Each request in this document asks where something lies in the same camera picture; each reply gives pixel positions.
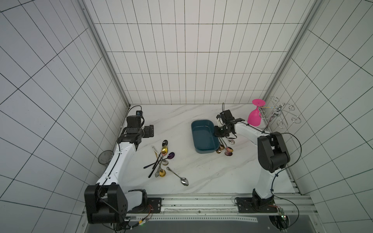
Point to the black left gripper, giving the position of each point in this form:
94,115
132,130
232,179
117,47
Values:
148,133

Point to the silver spoon near front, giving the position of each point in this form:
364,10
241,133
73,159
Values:
183,180

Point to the black spoon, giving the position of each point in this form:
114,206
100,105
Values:
165,142

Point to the rainbow iridescent spoon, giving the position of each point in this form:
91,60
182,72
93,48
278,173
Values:
163,153

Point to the chrome cup rack stand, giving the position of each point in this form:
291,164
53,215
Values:
279,114

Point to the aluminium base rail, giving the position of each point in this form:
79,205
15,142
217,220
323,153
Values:
209,207

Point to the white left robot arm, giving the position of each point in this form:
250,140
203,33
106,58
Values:
116,174

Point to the teal plastic storage box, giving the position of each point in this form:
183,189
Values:
203,136

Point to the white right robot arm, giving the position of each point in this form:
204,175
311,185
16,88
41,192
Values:
272,154

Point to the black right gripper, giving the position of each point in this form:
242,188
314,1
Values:
221,131

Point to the purple spoon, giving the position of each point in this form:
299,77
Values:
164,160

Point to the grey mesh cup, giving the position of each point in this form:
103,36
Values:
105,157

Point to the pink plastic goblet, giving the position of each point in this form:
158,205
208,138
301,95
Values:
254,117

